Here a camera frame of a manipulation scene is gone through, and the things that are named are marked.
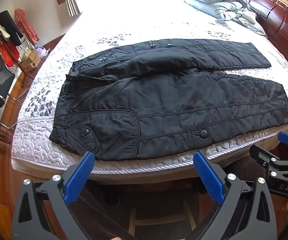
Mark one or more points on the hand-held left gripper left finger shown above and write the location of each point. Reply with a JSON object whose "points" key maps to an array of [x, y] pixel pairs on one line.
{"points": [[80, 177]]}

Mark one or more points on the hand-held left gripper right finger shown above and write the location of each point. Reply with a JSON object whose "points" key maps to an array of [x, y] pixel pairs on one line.
{"points": [[209, 177]]}

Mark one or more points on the black padded pants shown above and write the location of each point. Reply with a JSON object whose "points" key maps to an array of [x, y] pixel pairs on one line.
{"points": [[159, 100]]}

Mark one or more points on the person's right leg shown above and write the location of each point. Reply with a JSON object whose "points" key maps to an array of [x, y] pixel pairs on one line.
{"points": [[244, 167]]}

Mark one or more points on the person's leg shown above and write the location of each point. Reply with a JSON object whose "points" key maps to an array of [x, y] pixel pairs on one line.
{"points": [[244, 167], [101, 212]]}

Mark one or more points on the person's left leg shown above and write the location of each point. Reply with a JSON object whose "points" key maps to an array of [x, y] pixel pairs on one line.
{"points": [[101, 212]]}

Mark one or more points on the light wooden stool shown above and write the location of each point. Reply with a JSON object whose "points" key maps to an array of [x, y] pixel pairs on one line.
{"points": [[134, 220]]}

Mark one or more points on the bed with quilted bedspread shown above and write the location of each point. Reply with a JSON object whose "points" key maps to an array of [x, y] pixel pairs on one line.
{"points": [[46, 92]]}

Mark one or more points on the wooden headboard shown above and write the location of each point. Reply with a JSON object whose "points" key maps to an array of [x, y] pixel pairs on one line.
{"points": [[279, 20]]}

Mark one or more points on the cardboard box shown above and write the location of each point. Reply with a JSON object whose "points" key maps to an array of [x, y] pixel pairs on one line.
{"points": [[31, 60]]}

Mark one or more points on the white purple round container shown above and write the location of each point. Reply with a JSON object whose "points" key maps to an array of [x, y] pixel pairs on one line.
{"points": [[42, 51]]}

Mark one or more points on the red cloth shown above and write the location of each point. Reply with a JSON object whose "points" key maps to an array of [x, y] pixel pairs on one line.
{"points": [[7, 52]]}

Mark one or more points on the grey folded duvet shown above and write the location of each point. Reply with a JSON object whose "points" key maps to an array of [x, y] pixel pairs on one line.
{"points": [[216, 2]]}

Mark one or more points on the red plaid garment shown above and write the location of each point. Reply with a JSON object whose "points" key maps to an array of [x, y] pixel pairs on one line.
{"points": [[26, 27]]}

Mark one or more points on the cream cloth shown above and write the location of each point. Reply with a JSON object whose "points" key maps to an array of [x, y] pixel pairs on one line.
{"points": [[5, 33]]}

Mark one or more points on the black hanging garment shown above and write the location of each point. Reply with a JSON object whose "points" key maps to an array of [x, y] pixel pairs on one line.
{"points": [[7, 25]]}

